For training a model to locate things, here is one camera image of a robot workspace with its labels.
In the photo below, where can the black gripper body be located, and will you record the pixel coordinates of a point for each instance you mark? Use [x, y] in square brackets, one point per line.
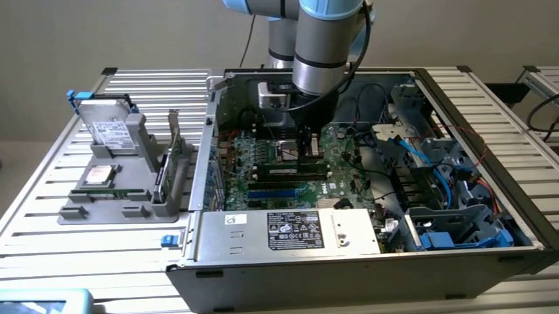
[318, 109]

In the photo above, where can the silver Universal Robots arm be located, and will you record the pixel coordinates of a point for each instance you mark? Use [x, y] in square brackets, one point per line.
[316, 49]

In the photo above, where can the green RAM stick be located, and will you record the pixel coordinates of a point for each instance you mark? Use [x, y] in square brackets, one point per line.
[278, 171]
[121, 193]

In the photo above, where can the CPU socket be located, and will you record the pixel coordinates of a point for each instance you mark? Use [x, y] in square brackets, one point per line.
[285, 151]

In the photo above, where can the green Dell motherboard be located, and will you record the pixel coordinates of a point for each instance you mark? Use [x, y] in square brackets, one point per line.
[278, 193]

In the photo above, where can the blue expansion slot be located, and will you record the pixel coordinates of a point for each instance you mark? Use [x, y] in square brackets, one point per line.
[274, 193]

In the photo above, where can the grey metal disk bay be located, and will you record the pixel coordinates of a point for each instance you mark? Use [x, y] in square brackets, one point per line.
[429, 150]

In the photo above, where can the silver power supply unit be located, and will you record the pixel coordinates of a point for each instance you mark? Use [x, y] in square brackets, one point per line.
[282, 233]

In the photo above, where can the green graphics card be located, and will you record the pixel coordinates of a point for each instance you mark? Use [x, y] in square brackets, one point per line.
[172, 157]

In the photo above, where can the blue plastic drive caddy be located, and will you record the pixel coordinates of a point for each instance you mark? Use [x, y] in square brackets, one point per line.
[436, 240]

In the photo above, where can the open black PC case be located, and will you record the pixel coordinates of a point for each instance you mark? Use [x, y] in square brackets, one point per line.
[349, 281]

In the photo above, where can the small blue plastic clamp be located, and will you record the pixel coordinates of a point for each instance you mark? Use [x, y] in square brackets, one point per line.
[169, 240]

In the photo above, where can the silver hard disk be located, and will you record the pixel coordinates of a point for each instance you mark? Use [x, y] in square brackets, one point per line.
[106, 126]

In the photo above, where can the silver CPU chip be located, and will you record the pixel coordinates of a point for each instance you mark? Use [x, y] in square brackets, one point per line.
[101, 174]

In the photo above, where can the grey parts rack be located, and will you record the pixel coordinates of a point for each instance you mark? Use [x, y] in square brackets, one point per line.
[109, 212]

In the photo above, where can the metal slat side table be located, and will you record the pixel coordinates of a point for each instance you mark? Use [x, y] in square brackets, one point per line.
[541, 81]

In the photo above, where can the teal plastic box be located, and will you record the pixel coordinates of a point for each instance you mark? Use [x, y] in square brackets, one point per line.
[42, 301]

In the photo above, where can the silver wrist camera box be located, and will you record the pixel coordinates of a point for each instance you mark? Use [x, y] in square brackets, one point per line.
[270, 95]

